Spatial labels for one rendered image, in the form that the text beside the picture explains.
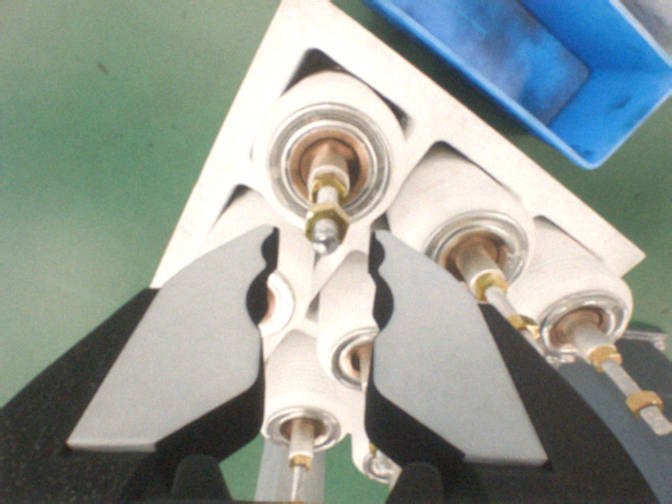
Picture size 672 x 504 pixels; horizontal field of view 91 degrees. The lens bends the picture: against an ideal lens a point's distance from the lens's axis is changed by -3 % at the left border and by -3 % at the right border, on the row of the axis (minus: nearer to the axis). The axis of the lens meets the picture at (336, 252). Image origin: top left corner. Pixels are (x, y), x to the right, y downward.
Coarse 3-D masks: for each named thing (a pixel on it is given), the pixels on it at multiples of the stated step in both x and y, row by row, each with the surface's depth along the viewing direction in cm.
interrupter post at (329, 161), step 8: (328, 152) 20; (336, 152) 20; (320, 160) 19; (328, 160) 18; (336, 160) 19; (344, 160) 20; (312, 168) 19; (320, 168) 18; (328, 168) 18; (336, 168) 18; (344, 168) 19; (312, 176) 18; (344, 176) 18
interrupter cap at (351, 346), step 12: (348, 336) 27; (360, 336) 27; (372, 336) 27; (336, 348) 28; (348, 348) 28; (360, 348) 28; (336, 360) 29; (348, 360) 29; (336, 372) 29; (348, 372) 29; (360, 372) 30; (348, 384) 30; (360, 384) 30
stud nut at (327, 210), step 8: (312, 208) 14; (320, 208) 14; (328, 208) 13; (336, 208) 14; (312, 216) 13; (320, 216) 13; (328, 216) 13; (336, 216) 13; (344, 216) 14; (304, 224) 14; (312, 224) 14; (344, 224) 14; (304, 232) 14; (312, 232) 14; (344, 232) 14
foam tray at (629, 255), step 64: (320, 0) 22; (256, 64) 24; (320, 64) 34; (384, 64) 24; (256, 128) 26; (448, 128) 26; (192, 192) 29; (512, 192) 31; (192, 256) 32; (320, 256) 33; (640, 256) 32
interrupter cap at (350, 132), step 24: (288, 120) 19; (312, 120) 19; (336, 120) 19; (360, 120) 19; (288, 144) 20; (312, 144) 20; (336, 144) 20; (360, 144) 20; (384, 144) 20; (288, 168) 20; (360, 168) 21; (384, 168) 20; (288, 192) 21; (360, 192) 21; (384, 192) 21; (360, 216) 22
